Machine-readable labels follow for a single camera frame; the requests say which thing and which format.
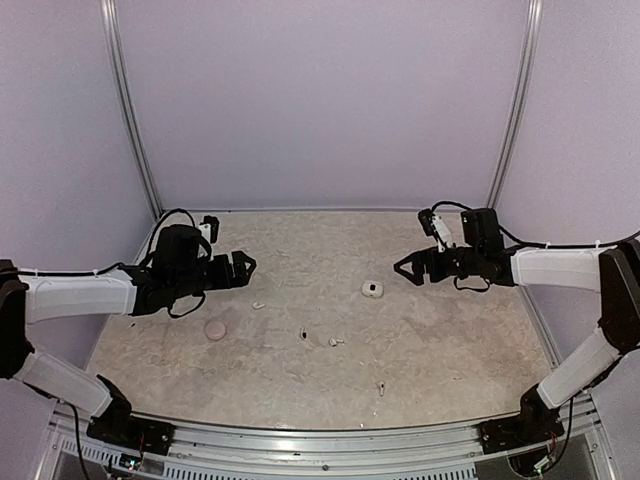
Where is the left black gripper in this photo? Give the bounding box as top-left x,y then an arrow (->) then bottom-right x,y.
171,250 -> 256,299

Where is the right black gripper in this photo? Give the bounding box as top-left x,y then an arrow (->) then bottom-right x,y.
394,246 -> 483,286

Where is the white earbud charging case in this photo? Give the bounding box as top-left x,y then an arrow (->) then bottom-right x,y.
361,281 -> 384,298

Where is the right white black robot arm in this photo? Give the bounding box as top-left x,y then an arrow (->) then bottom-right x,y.
393,207 -> 639,444

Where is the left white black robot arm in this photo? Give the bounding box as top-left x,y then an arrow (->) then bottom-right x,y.
1,220 -> 257,445

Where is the pink round case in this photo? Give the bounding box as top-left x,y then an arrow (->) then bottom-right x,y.
204,321 -> 227,341

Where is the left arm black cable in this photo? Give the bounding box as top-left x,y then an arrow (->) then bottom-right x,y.
134,208 -> 211,319

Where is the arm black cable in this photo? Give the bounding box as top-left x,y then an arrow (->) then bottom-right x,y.
429,200 -> 640,291
134,208 -> 211,319

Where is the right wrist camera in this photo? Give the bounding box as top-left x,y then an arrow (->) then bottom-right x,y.
417,209 -> 454,253

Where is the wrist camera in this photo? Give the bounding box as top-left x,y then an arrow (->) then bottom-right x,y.
198,215 -> 220,245
417,209 -> 454,253

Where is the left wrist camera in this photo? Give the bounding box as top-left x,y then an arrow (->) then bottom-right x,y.
198,215 -> 220,245

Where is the front aluminium rail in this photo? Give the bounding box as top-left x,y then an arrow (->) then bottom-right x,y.
34,396 -> 619,479

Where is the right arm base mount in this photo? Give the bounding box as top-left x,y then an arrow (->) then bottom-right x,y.
478,386 -> 565,454

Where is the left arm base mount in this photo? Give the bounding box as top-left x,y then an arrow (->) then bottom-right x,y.
87,375 -> 176,456

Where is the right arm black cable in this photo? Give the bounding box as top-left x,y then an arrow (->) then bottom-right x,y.
429,200 -> 640,291

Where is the right aluminium post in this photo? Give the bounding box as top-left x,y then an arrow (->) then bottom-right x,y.
486,0 -> 543,208

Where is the aluminium post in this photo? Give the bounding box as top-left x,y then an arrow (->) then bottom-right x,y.
486,0 -> 543,208
100,0 -> 163,220

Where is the left aluminium post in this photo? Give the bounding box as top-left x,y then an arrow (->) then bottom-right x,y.
100,0 -> 163,220

